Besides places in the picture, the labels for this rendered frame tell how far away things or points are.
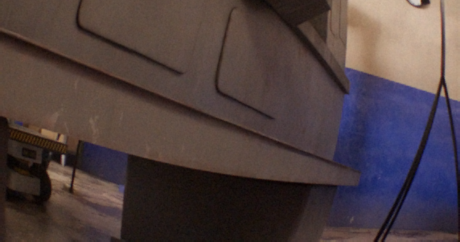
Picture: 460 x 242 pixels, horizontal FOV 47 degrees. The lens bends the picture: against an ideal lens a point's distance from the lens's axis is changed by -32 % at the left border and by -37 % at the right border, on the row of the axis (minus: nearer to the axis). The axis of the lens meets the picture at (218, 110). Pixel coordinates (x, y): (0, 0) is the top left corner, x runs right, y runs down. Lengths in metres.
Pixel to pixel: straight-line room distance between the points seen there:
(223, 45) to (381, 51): 4.44
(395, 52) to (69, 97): 5.28
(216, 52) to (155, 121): 0.63
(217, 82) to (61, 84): 0.87
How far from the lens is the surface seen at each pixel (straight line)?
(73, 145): 6.23
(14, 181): 2.51
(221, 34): 1.39
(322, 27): 2.45
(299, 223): 2.23
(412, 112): 5.68
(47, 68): 0.53
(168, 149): 0.81
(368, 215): 5.66
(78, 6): 0.86
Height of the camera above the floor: 0.41
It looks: 4 degrees up
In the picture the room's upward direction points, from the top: 12 degrees clockwise
